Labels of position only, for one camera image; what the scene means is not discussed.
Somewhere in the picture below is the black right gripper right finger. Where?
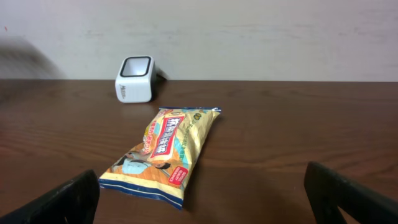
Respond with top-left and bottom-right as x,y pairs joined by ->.
304,161 -> 397,223

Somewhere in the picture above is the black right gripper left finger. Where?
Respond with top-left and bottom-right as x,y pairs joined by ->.
1,170 -> 100,224

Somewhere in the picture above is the yellow snack bag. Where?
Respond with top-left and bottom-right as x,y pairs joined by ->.
99,107 -> 221,210

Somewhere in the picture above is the white barcode scanner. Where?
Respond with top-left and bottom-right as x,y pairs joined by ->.
115,55 -> 157,103

